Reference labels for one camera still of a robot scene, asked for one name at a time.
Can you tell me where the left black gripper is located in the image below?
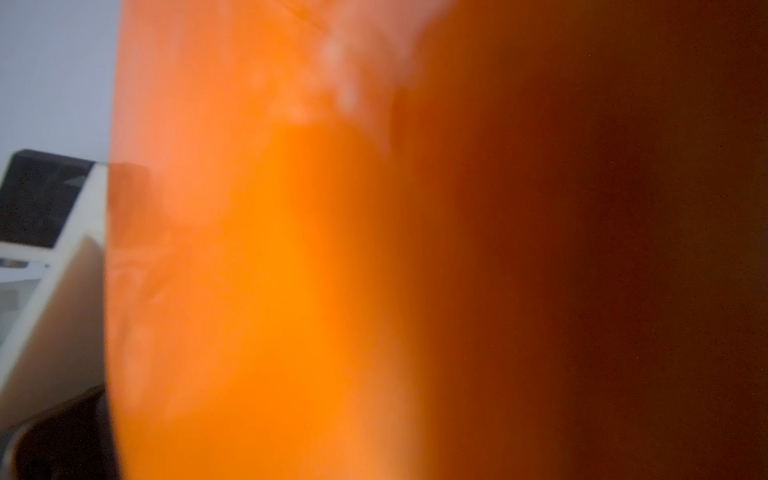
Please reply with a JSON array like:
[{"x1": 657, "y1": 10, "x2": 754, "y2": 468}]
[{"x1": 1, "y1": 386, "x2": 117, "y2": 479}]

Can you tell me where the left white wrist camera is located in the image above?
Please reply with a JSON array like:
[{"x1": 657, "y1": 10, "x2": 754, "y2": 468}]
[{"x1": 1, "y1": 149, "x2": 108, "y2": 429}]

